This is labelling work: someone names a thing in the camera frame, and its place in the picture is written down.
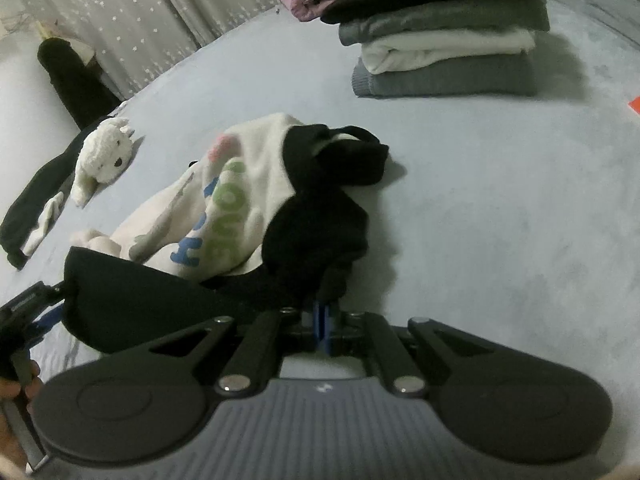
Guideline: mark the white plush dog toy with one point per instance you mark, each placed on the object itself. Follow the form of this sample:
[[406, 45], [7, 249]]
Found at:
[[104, 156]]

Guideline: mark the grey dotted curtain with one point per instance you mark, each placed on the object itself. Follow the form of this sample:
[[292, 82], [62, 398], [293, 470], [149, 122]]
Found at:
[[135, 41]]

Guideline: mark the cream and black sweatshirt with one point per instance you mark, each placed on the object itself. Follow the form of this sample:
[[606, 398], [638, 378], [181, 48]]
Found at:
[[263, 221]]

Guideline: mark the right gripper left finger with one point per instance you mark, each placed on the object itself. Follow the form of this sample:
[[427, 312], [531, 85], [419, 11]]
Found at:
[[265, 344]]

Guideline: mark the orange object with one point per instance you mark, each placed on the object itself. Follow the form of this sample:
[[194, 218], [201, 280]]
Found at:
[[634, 105]]

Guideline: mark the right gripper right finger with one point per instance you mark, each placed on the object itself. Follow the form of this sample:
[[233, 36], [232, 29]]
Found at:
[[369, 338]]

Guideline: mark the dark grey folded garment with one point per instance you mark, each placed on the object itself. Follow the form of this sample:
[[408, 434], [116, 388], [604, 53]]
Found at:
[[459, 14]]

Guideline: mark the black hanging coat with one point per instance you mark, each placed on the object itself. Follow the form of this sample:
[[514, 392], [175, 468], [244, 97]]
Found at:
[[81, 92]]

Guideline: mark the person left hand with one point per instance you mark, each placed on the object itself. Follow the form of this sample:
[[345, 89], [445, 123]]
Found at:
[[20, 444]]

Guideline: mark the grey folded knit garment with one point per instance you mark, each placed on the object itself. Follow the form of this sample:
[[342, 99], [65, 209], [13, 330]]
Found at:
[[491, 74]]

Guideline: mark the black and white garment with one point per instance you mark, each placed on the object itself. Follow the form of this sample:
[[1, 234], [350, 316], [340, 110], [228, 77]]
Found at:
[[22, 216]]

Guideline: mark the white folded garment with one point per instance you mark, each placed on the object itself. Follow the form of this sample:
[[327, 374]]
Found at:
[[412, 50]]

